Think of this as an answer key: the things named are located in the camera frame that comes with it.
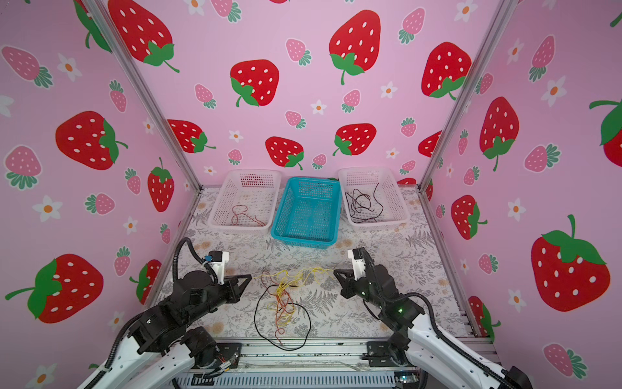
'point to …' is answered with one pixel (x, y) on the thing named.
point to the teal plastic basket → (307, 214)
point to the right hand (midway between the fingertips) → (332, 273)
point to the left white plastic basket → (244, 199)
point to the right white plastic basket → (371, 198)
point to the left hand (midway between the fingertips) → (252, 277)
